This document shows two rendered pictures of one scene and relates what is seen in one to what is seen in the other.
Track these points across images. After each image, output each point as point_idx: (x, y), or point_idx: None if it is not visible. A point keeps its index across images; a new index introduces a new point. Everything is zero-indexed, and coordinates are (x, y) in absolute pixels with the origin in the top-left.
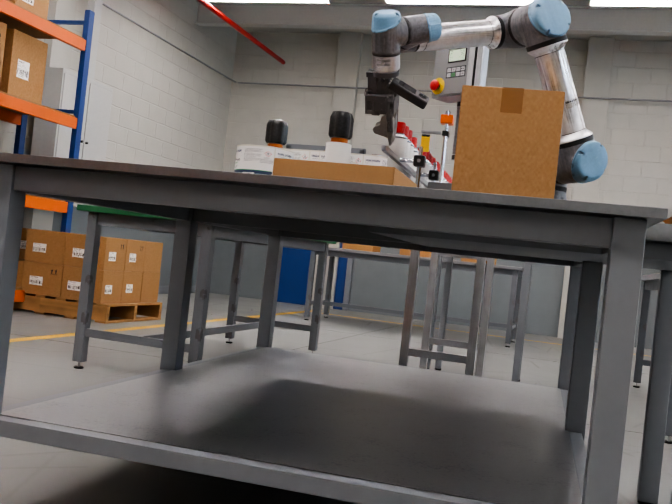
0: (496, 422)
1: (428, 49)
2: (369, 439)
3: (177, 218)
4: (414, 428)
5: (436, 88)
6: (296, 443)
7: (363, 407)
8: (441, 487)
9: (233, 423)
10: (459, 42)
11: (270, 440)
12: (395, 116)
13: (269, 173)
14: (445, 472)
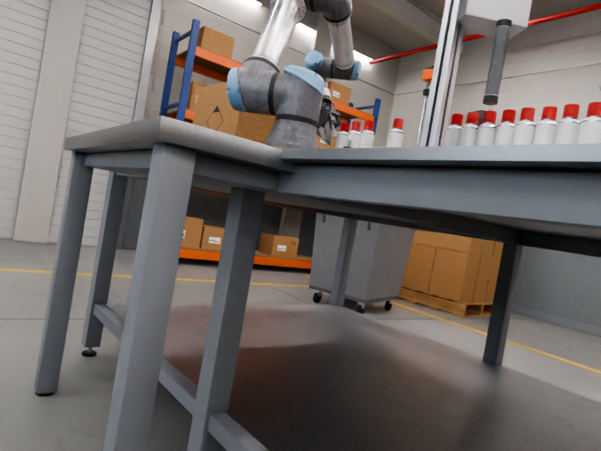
0: (272, 383)
1: (339, 63)
2: (257, 327)
3: (485, 239)
4: (272, 345)
5: None
6: (261, 315)
7: (346, 361)
8: (173, 306)
9: (307, 320)
10: (332, 44)
11: (270, 314)
12: (325, 125)
13: None
14: (188, 314)
